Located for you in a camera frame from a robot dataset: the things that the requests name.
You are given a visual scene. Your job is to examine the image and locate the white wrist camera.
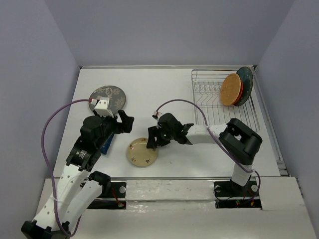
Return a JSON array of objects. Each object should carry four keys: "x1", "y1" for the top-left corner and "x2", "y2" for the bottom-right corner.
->
[
  {"x1": 92, "y1": 97, "x2": 113, "y2": 117},
  {"x1": 152, "y1": 111, "x2": 161, "y2": 120}
]

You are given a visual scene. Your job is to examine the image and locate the grey reindeer pattern plate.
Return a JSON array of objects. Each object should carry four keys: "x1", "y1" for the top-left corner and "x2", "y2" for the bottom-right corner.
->
[{"x1": 89, "y1": 85, "x2": 127, "y2": 115}]

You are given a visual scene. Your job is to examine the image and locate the metal wire dish rack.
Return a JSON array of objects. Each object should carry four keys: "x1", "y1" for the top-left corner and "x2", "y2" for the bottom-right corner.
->
[{"x1": 191, "y1": 69, "x2": 261, "y2": 132}]

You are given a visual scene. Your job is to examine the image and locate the orange plastic plate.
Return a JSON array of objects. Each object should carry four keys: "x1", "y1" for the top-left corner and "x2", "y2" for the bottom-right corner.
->
[{"x1": 233, "y1": 81, "x2": 244, "y2": 105}]

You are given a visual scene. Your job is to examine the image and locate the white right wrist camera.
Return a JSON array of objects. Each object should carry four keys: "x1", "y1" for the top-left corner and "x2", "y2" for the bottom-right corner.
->
[{"x1": 152, "y1": 111, "x2": 161, "y2": 120}]

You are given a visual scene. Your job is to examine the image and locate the teal glazed ceramic plate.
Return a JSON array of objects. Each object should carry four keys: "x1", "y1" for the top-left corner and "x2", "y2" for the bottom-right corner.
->
[{"x1": 235, "y1": 66, "x2": 254, "y2": 107}]

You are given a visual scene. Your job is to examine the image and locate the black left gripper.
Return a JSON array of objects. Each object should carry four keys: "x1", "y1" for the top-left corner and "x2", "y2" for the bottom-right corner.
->
[{"x1": 94, "y1": 108, "x2": 134, "y2": 148}]

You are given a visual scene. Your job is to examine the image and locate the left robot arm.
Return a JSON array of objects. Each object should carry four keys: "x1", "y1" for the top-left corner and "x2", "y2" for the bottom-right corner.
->
[{"x1": 21, "y1": 110, "x2": 134, "y2": 239}]

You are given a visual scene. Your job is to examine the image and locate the dark blue patterned plate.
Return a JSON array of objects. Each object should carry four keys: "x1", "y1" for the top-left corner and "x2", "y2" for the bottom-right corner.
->
[{"x1": 100, "y1": 134, "x2": 114, "y2": 155}]

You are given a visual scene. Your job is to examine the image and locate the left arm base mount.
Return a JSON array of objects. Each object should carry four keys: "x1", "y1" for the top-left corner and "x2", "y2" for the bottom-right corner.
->
[{"x1": 87, "y1": 181, "x2": 127, "y2": 210}]

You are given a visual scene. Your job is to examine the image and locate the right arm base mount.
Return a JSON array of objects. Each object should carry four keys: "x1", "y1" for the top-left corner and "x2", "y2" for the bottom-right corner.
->
[{"x1": 213, "y1": 180, "x2": 262, "y2": 209}]

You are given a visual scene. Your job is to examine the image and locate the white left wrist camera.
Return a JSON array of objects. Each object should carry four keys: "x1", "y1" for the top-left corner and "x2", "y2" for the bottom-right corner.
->
[{"x1": 92, "y1": 97, "x2": 113, "y2": 117}]

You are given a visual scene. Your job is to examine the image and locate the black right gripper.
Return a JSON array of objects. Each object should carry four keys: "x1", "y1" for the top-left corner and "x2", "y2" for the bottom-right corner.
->
[{"x1": 147, "y1": 124, "x2": 175, "y2": 148}]

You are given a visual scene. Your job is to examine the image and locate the woven bamboo round plate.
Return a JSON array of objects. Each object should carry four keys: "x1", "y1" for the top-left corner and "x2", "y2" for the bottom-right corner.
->
[{"x1": 220, "y1": 73, "x2": 241, "y2": 106}]

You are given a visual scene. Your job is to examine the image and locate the cream patterned small plate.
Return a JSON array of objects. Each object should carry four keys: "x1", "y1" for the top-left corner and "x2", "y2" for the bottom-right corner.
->
[{"x1": 126, "y1": 138, "x2": 158, "y2": 167}]

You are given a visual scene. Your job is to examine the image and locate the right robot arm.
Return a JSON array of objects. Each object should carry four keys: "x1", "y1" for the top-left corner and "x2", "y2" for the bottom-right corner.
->
[{"x1": 147, "y1": 113, "x2": 263, "y2": 195}]

